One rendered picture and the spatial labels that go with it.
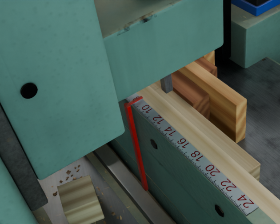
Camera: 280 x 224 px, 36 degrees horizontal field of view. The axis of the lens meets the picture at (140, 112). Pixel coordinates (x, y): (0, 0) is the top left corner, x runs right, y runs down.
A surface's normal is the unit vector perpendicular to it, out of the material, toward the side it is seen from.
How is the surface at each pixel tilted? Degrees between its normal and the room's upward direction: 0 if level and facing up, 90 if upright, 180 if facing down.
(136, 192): 0
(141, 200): 0
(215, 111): 90
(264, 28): 90
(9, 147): 90
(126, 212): 0
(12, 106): 90
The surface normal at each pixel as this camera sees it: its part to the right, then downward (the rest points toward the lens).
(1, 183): 0.74, 0.39
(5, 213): 0.54, 0.53
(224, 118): -0.83, 0.47
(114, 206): -0.14, -0.71
